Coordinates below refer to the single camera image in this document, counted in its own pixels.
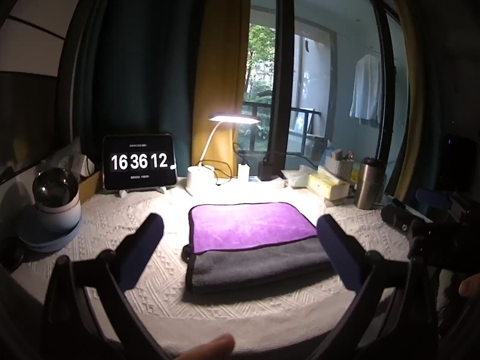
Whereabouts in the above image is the stainless steel tumbler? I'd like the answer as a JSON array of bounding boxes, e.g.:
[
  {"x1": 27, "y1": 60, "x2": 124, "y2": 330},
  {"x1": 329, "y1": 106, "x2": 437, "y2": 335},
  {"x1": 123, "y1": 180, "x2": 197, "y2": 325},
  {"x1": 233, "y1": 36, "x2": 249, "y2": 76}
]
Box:
[{"x1": 354, "y1": 157, "x2": 386, "y2": 210}]

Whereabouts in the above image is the white humidifier with glass dome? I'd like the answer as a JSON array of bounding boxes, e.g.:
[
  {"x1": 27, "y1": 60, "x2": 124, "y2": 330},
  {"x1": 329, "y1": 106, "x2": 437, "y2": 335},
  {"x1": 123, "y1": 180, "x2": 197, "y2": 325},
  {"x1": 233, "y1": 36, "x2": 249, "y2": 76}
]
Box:
[{"x1": 16, "y1": 167, "x2": 83, "y2": 253}]

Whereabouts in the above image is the person's right hand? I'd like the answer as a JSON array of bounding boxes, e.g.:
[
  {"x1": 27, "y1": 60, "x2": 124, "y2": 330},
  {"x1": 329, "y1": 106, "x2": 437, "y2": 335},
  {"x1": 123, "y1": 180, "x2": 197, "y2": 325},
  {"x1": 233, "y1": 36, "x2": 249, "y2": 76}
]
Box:
[{"x1": 459, "y1": 275, "x2": 480, "y2": 299}]

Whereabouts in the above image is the purple towel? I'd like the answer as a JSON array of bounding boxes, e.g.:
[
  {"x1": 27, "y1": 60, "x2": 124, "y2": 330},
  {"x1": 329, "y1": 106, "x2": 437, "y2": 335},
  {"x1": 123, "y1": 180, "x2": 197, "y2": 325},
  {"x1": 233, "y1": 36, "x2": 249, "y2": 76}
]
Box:
[{"x1": 188, "y1": 202, "x2": 319, "y2": 254}]

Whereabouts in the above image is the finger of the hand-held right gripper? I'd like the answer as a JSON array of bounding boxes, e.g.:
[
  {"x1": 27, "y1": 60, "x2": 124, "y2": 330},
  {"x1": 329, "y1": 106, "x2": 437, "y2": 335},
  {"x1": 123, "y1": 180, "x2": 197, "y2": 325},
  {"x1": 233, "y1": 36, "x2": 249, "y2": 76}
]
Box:
[
  {"x1": 380, "y1": 199, "x2": 416, "y2": 233},
  {"x1": 415, "y1": 188, "x2": 453, "y2": 214}
]

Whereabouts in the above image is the balcony railing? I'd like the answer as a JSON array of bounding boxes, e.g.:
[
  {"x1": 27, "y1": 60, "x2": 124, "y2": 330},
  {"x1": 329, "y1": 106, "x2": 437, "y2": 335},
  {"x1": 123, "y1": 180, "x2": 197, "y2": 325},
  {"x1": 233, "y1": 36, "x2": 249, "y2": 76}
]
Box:
[{"x1": 242, "y1": 101, "x2": 273, "y2": 154}]

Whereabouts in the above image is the white textured tablecloth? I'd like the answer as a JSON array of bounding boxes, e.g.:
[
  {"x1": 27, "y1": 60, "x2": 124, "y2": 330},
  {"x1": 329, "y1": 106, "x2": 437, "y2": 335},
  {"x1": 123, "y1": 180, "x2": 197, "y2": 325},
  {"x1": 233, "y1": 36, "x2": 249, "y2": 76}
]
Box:
[{"x1": 11, "y1": 182, "x2": 436, "y2": 360}]

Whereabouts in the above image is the tablet with clock display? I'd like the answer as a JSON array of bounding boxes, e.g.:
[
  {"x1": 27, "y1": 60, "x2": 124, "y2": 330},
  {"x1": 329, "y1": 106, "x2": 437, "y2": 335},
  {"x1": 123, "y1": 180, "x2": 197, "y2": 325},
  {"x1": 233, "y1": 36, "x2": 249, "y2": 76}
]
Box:
[{"x1": 102, "y1": 133, "x2": 178, "y2": 191}]

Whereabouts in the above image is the clear plastic bag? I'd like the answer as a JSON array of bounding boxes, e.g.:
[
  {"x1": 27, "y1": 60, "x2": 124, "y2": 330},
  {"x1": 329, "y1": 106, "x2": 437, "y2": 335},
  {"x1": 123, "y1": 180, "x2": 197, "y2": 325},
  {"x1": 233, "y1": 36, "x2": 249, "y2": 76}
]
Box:
[{"x1": 44, "y1": 137, "x2": 95, "y2": 181}]

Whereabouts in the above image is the hanging white shirt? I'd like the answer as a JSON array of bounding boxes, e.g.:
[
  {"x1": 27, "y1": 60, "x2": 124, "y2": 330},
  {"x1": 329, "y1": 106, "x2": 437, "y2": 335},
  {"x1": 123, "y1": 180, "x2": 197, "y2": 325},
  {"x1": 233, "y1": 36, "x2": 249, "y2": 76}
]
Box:
[{"x1": 349, "y1": 53, "x2": 384, "y2": 127}]

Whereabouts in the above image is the yellow curtain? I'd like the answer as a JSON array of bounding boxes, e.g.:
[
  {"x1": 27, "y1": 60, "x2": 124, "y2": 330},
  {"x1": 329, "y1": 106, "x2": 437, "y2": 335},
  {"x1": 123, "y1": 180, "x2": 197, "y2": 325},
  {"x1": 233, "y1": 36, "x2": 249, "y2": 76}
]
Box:
[{"x1": 190, "y1": 0, "x2": 253, "y2": 179}]

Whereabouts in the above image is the person's left hand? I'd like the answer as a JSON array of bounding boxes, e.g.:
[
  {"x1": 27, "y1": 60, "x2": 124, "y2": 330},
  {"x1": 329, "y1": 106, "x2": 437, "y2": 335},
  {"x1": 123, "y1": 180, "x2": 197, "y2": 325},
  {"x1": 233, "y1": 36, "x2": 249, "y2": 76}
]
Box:
[{"x1": 168, "y1": 334, "x2": 236, "y2": 360}]

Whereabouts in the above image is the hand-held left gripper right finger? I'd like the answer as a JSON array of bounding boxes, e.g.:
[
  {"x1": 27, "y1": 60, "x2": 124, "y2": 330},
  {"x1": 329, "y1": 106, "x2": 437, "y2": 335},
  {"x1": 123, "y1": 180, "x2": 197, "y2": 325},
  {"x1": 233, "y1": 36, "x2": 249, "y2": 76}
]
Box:
[{"x1": 307, "y1": 214, "x2": 439, "y2": 360}]

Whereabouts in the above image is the white storage basket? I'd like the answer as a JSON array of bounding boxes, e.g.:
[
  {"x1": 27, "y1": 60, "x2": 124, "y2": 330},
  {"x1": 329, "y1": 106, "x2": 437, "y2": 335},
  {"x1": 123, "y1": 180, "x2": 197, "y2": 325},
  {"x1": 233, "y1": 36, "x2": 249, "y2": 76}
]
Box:
[{"x1": 324, "y1": 150, "x2": 355, "y2": 178}]

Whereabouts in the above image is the white desk lamp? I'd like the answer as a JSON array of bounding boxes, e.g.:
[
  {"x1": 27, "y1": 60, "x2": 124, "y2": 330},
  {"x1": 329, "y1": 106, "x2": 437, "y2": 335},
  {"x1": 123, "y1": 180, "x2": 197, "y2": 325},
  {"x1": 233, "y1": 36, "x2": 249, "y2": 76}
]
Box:
[{"x1": 185, "y1": 113, "x2": 260, "y2": 197}]

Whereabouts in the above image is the grey towel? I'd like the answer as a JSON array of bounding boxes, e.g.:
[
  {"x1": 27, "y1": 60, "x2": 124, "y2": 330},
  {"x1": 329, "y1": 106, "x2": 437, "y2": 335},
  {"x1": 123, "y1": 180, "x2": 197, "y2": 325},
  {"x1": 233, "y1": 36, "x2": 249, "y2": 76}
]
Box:
[{"x1": 182, "y1": 237, "x2": 340, "y2": 295}]

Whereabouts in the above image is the black cable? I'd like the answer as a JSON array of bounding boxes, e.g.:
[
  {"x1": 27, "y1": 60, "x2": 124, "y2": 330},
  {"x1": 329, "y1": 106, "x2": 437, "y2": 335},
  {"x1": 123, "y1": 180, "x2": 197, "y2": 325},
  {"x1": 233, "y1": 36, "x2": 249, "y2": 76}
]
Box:
[{"x1": 197, "y1": 142, "x2": 265, "y2": 186}]

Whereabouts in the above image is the white plastic packet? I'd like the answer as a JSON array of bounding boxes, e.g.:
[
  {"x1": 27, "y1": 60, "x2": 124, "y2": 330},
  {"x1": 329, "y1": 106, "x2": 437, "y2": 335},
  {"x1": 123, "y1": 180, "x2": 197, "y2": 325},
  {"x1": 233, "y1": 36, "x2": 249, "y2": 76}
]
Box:
[{"x1": 281, "y1": 165, "x2": 320, "y2": 188}]

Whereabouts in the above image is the white tablet stand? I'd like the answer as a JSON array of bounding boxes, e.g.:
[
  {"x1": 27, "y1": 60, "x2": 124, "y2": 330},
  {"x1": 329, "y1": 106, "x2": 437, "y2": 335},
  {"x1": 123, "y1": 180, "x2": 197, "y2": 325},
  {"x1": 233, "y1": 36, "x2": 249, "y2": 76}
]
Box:
[{"x1": 117, "y1": 185, "x2": 168, "y2": 198}]

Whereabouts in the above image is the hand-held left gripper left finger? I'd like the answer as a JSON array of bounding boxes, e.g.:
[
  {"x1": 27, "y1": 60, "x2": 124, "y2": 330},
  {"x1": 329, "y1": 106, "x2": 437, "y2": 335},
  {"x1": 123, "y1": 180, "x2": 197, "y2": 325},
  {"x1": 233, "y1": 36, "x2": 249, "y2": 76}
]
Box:
[{"x1": 43, "y1": 213, "x2": 174, "y2": 360}]

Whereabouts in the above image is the cardboard box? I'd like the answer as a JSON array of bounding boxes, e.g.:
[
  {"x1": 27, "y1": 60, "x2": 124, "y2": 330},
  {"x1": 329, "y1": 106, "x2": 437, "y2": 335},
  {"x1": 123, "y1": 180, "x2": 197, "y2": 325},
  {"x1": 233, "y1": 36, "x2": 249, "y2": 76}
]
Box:
[{"x1": 76, "y1": 170, "x2": 104, "y2": 204}]

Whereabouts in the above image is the dark teal curtain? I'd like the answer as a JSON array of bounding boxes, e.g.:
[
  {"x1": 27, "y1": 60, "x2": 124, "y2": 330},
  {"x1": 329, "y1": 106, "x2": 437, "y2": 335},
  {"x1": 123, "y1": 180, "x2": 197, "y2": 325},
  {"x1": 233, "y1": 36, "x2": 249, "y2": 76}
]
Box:
[{"x1": 89, "y1": 0, "x2": 212, "y2": 181}]

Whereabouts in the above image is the yellow tissue box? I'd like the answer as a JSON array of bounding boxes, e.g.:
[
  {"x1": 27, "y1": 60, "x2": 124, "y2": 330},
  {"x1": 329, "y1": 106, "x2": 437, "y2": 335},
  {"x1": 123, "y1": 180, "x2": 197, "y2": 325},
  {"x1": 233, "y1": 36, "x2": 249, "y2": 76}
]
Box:
[{"x1": 307, "y1": 172, "x2": 350, "y2": 200}]

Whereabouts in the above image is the black power adapter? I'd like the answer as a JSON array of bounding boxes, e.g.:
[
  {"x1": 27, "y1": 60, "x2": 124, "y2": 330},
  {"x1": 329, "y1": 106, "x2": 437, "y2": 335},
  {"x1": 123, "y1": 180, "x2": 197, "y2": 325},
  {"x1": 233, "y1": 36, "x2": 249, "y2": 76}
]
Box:
[{"x1": 257, "y1": 160, "x2": 284, "y2": 182}]

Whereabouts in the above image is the dark window frame post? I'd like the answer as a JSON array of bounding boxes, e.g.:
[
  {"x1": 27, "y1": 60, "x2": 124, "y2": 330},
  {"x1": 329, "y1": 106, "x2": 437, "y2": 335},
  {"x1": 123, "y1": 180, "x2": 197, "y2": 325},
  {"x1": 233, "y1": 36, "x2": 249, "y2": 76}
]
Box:
[{"x1": 267, "y1": 0, "x2": 295, "y2": 166}]

